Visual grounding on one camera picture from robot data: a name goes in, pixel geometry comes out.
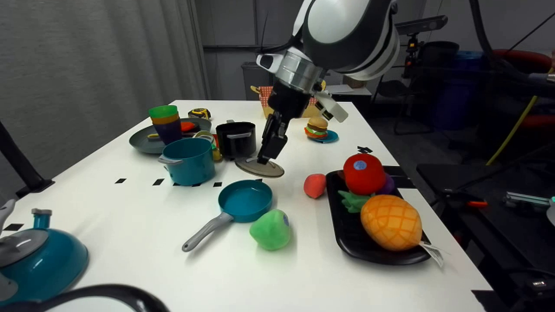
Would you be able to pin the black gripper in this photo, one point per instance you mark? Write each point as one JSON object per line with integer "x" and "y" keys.
{"x": 287, "y": 104}

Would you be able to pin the glass pan lid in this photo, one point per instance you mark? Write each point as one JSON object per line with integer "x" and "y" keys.
{"x": 253, "y": 165}

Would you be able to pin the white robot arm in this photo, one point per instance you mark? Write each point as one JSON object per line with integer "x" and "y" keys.
{"x": 357, "y": 38}

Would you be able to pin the teal frying pan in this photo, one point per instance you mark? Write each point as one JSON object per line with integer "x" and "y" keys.
{"x": 242, "y": 201}

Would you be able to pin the black toy pot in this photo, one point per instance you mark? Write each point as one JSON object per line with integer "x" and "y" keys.
{"x": 237, "y": 139}

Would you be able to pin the plush hamburger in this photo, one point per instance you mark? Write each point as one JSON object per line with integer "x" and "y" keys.
{"x": 317, "y": 128}

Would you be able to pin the small teal plate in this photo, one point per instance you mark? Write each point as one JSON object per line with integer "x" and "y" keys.
{"x": 331, "y": 137}

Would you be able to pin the toy corn cob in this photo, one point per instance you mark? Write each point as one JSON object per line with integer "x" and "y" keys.
{"x": 214, "y": 140}

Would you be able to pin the small orange plush fruit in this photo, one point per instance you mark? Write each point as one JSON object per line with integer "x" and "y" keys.
{"x": 315, "y": 185}

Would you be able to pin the orange toy on plate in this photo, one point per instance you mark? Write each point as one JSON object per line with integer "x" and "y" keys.
{"x": 188, "y": 126}

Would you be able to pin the teal toy pot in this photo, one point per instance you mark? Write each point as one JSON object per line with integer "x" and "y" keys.
{"x": 190, "y": 161}

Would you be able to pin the red plush apple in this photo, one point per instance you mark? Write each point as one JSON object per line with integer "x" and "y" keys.
{"x": 364, "y": 173}

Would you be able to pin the green plush pear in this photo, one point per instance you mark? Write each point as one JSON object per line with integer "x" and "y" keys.
{"x": 273, "y": 230}

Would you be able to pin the stacked colourful cups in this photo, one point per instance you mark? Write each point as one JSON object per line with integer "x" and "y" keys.
{"x": 168, "y": 121}

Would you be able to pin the purple plush fruit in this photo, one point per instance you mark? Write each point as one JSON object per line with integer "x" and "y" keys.
{"x": 390, "y": 185}

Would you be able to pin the grey round plate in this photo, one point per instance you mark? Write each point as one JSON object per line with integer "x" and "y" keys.
{"x": 147, "y": 140}

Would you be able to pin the black rectangular tray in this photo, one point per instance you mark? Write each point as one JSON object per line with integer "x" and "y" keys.
{"x": 353, "y": 237}

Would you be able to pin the orange plush pineapple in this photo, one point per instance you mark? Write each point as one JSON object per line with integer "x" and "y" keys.
{"x": 391, "y": 222}

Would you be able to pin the teal toy kettle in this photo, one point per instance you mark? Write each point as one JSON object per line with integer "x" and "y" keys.
{"x": 41, "y": 262}

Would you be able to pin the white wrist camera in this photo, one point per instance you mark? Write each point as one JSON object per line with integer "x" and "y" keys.
{"x": 275, "y": 62}

